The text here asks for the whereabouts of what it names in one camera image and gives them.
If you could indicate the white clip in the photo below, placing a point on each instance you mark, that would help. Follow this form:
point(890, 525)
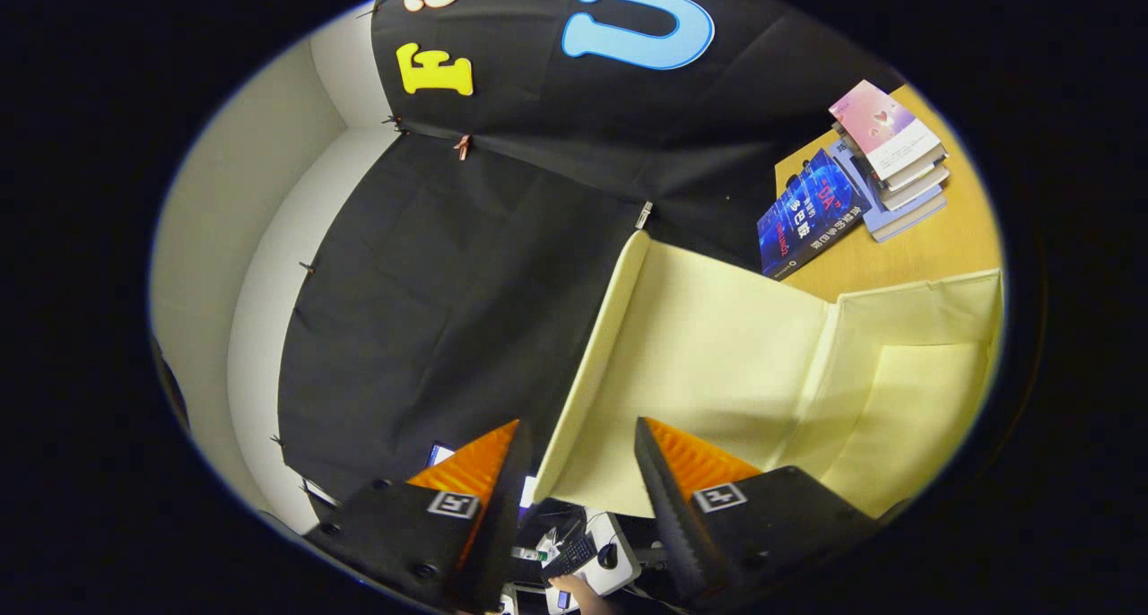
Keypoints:
point(644, 215)

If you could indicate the pale blue book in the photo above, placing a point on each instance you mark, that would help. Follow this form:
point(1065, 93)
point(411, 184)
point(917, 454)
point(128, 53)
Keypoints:
point(906, 223)

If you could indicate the white desk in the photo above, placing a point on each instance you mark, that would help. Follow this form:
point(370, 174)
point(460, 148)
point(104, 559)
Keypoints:
point(628, 570)

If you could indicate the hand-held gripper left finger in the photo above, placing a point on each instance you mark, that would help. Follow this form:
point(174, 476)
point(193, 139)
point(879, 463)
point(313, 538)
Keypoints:
point(507, 525)

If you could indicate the grey cover book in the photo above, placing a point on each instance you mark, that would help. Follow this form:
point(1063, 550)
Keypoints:
point(924, 189)
point(924, 168)

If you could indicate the black keyboard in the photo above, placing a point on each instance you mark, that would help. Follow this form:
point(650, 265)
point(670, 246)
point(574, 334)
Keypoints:
point(569, 557)

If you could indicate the green fabric storage box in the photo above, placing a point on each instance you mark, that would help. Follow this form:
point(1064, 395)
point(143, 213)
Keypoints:
point(717, 346)

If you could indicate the black computer mouse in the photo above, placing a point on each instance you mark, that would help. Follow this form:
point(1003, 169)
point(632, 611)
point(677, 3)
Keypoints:
point(608, 556)

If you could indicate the dark blue book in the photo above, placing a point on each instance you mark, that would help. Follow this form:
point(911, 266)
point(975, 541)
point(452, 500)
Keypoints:
point(807, 216)

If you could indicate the red clip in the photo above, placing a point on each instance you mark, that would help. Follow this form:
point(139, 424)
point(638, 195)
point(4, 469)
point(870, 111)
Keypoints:
point(463, 147)

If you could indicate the row of black clips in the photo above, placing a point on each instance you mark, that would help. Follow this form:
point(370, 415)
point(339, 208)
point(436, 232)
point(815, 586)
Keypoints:
point(395, 124)

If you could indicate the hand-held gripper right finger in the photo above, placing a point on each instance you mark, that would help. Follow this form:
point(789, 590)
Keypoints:
point(673, 525)

